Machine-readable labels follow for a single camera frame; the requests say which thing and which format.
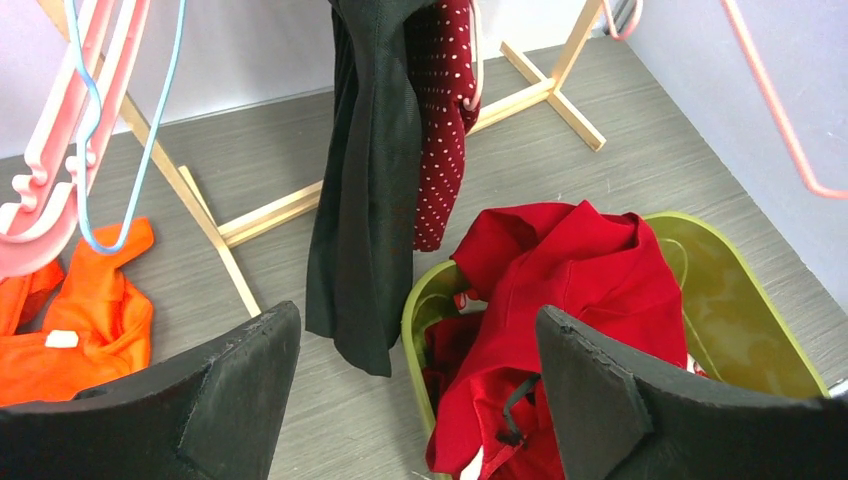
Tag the empty pink hangers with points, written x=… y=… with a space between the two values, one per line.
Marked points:
x=37 y=227

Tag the pink hanger of red garment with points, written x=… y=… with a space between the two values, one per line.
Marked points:
x=775 y=106

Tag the pink hanger of floral skirt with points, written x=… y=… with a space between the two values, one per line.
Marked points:
x=622 y=17

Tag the dark red polka dot garment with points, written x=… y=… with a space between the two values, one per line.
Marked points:
x=439 y=52

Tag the orange garment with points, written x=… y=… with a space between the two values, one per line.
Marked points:
x=67 y=329

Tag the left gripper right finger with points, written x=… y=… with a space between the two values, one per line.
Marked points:
x=662 y=417

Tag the pink hanger of dotted garment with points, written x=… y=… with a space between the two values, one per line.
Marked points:
x=476 y=60

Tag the black garment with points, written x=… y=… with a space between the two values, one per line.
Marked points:
x=360 y=263

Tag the olive green plastic basket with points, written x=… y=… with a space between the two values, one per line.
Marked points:
x=733 y=333

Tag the light blue hanger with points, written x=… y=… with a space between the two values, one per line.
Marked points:
x=126 y=166

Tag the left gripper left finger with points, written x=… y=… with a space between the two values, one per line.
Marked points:
x=211 y=412

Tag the plain red garment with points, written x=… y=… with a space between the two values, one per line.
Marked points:
x=517 y=336

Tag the wooden clothes rack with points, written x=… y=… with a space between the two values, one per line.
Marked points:
x=250 y=109

